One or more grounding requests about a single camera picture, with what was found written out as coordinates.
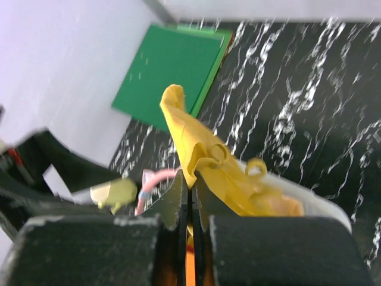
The pink blue cat-ear headphones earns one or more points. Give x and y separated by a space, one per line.
150 179

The green ring binder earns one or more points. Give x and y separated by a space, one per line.
171 55

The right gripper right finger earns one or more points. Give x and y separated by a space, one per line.
205 204

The yellow mesh bra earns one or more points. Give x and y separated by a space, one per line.
200 151

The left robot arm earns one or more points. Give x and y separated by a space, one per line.
39 176

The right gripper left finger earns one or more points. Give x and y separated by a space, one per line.
170 209

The yellow-green plastic cup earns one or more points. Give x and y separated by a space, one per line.
114 194

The grey plastic laundry basket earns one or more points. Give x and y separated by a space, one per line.
312 196

